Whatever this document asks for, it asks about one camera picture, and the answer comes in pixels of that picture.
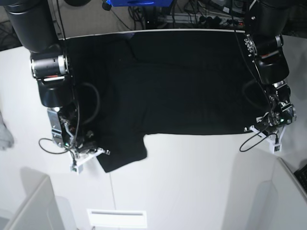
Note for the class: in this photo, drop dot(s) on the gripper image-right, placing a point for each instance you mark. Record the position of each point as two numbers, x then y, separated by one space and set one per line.
270 123

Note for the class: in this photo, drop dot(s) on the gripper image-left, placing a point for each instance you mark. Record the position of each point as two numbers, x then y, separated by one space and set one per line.
85 143

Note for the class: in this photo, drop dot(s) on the black T-shirt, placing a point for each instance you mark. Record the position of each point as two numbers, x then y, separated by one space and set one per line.
171 82

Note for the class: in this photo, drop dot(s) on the black robot arm image-left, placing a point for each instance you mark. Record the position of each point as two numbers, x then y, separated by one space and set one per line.
50 67

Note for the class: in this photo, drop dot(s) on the black keyboard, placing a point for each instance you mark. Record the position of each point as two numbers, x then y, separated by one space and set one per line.
301 176

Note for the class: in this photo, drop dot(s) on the grey cloth at left edge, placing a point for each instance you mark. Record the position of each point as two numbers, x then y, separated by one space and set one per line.
6 138

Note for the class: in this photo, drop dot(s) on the white partition panel left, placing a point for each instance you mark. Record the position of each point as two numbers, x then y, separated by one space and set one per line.
39 211

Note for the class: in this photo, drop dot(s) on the white partition panel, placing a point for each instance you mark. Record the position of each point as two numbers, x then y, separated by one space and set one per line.
291 209
39 211

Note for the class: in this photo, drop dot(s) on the white partition panel right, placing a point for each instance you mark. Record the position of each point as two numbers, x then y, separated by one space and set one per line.
291 209

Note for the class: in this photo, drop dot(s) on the blue box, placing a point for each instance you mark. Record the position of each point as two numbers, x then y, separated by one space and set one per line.
126 3

